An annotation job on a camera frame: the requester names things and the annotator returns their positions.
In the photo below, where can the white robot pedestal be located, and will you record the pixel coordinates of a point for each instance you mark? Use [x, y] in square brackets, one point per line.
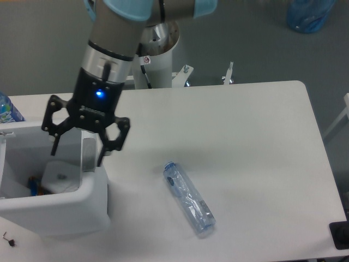
[152, 65]

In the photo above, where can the blue labelled bottle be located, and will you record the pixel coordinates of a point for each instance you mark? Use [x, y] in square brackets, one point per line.
[9, 113]

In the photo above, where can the black device at edge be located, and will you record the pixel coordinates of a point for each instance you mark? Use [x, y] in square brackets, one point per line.
[339, 232]

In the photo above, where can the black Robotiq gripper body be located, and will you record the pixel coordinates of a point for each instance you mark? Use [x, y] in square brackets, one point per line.
[98, 88]

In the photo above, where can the white furniture frame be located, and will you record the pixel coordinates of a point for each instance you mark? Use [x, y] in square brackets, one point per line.
[337, 125]

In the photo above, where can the crushed clear plastic bottle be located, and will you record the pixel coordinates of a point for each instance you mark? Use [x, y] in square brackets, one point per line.
[190, 200]

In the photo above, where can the white paper wrapper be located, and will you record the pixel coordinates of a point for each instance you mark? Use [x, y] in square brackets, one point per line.
[61, 177]

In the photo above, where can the white plastic trash can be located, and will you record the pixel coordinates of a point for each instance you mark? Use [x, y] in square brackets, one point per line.
[25, 151]

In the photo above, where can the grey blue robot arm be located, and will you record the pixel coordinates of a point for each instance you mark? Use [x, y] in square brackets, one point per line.
[112, 46]

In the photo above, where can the blue plastic bag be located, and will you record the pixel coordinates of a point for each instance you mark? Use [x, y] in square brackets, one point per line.
[308, 16]

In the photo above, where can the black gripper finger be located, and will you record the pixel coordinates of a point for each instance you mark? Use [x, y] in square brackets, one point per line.
[55, 131]
[123, 124]

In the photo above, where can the colourful snack wrapper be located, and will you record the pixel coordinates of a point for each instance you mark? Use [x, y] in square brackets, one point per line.
[36, 189]

